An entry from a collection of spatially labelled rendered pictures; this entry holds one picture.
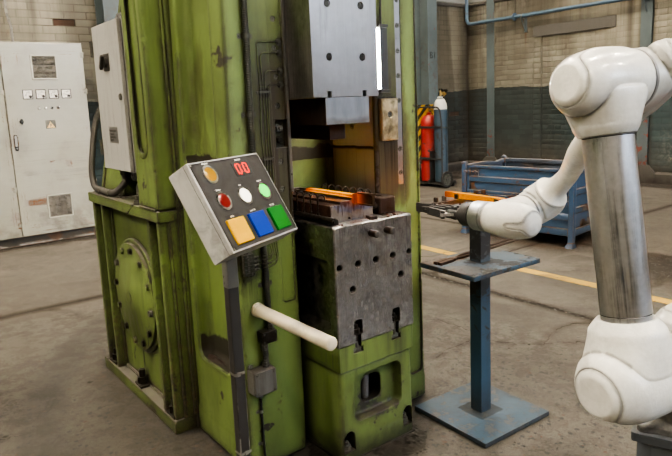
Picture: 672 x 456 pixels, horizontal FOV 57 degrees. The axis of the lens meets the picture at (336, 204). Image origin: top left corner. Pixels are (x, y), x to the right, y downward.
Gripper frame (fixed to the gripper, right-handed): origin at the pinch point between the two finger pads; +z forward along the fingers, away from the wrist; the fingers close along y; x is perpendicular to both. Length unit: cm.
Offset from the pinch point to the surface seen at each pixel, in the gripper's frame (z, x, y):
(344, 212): 35.1, -4.8, -6.1
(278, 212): 19.4, 2.5, -44.0
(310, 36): 35, 57, -17
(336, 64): 35, 48, -7
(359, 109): 35.1, 32.1, 2.9
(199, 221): 15, 4, -72
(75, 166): 562, -21, 38
